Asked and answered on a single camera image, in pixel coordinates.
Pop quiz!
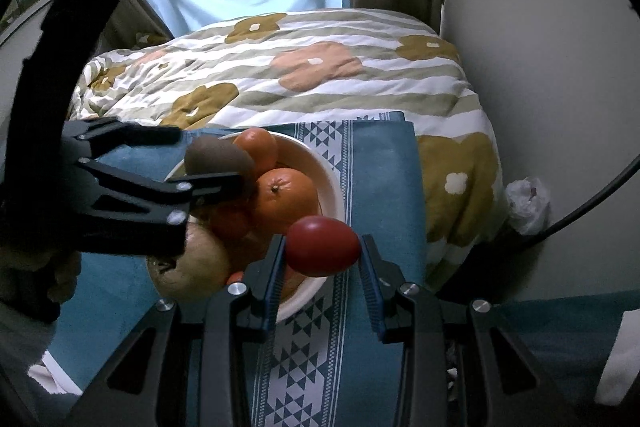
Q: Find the white bowl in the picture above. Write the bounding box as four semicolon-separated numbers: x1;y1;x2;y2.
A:
147;129;347;324

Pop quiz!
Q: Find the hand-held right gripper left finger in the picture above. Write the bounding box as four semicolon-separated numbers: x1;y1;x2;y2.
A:
65;234;288;427

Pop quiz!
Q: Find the white cloth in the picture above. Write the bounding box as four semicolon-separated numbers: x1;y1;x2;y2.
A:
597;309;640;408

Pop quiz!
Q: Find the teal triangle-pattern towel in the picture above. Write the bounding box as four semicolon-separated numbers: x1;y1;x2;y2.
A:
240;111;431;427

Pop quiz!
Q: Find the floral striped duvet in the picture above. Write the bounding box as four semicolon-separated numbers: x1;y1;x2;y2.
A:
67;8;503;293

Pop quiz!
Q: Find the large orange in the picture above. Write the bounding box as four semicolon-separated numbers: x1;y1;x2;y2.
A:
250;167;321;238

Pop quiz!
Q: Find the black cable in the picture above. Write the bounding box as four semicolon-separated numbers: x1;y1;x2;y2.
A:
515;154;640;253

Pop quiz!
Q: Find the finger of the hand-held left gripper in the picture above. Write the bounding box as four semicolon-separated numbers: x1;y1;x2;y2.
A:
75;159;246;258
60;117;183;162

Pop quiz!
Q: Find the teal patterned tablecloth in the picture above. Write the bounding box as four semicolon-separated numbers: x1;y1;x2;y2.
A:
27;127;261;427

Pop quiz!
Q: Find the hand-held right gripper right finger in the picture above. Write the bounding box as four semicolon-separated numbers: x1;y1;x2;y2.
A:
360;234;586;427

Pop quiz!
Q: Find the red tomato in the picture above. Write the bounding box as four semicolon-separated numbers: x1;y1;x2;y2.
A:
286;215;362;279

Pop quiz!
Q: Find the medium orange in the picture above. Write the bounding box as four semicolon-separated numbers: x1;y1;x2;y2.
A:
233;127;279;175

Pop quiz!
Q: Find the white plastic bag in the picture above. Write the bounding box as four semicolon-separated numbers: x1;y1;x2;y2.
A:
504;177;551;235

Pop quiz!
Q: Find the brown kiwi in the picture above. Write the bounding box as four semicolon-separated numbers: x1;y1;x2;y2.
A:
185;136;258;198

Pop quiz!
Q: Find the large beige wrinkled apple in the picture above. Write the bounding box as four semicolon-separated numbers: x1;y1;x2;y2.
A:
147;219;231;303

